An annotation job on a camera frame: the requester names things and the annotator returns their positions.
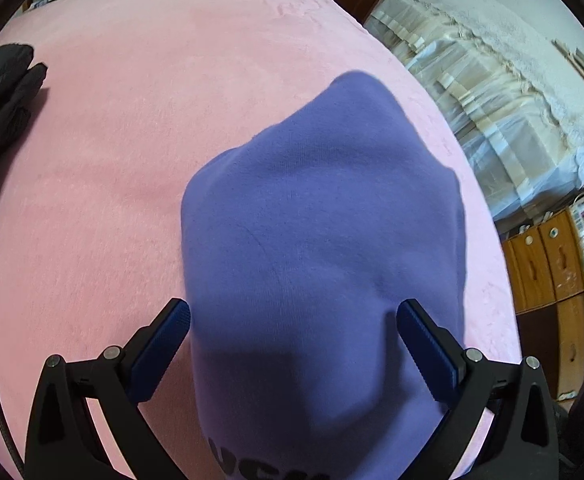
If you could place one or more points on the wooden drawer cabinet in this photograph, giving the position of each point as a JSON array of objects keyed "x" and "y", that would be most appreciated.
[{"x": 546, "y": 272}]

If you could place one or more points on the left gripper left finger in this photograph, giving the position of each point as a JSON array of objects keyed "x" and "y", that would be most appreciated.
[{"x": 62, "y": 441}]

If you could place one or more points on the pink bed sheet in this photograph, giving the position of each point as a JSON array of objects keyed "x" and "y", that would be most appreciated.
[{"x": 139, "y": 95}]

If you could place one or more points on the lace covered furniture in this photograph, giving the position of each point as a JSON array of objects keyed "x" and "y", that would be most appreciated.
[{"x": 513, "y": 101}]

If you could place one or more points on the purple zip hoodie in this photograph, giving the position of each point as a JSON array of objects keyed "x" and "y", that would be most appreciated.
[{"x": 298, "y": 248}]

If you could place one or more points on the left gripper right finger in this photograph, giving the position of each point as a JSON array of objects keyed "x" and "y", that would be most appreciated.
[{"x": 522, "y": 442}]

